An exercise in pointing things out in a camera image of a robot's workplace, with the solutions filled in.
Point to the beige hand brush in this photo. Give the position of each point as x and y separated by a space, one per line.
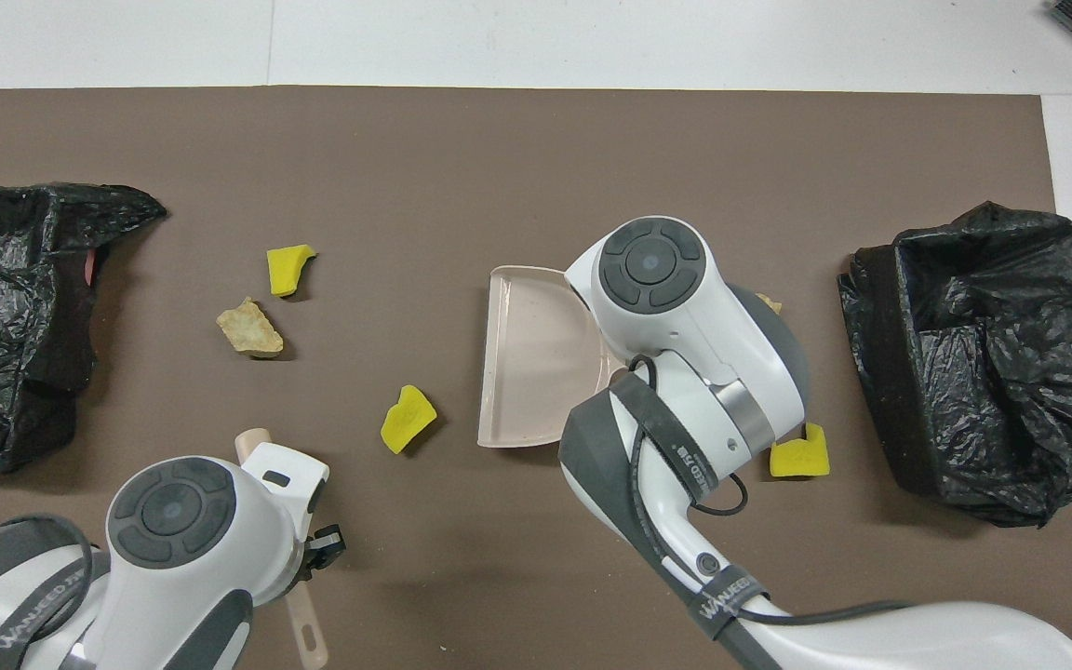
308 633

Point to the yellow sponge wedge with imprint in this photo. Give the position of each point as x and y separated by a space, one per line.
406 421

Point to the beige plastic dustpan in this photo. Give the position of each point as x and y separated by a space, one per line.
527 363

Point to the small yellow sponge wedge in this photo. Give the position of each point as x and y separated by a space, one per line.
287 270

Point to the notched yellow sponge piece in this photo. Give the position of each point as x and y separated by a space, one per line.
801 459

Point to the pale beige foam chunk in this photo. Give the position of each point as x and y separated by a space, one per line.
769 302

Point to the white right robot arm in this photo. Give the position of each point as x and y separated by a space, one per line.
685 316

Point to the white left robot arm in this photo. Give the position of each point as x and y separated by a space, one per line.
173 521

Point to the red bin beneath black bag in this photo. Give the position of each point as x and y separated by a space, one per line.
89 267

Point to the brown table mat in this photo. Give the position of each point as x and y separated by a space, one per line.
499 158

